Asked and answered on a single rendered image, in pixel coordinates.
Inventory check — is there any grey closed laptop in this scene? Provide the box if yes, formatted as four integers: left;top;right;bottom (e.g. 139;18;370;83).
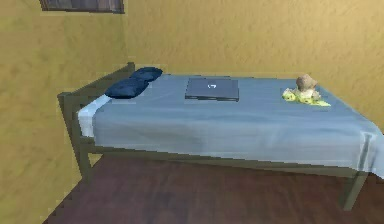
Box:
184;77;240;102

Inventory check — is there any bed with light blue cover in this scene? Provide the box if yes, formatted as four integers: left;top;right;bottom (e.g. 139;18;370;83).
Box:
57;61;384;212

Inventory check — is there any dark blue pillow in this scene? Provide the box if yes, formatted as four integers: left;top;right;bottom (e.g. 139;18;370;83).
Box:
129;66;164;83
104;78;149;100

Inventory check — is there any tan and yellow plush toy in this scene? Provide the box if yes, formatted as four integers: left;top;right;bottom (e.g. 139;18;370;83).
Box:
282;73;332;108

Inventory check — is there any dark framed window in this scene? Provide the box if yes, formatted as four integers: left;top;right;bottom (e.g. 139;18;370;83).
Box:
39;0;126;15

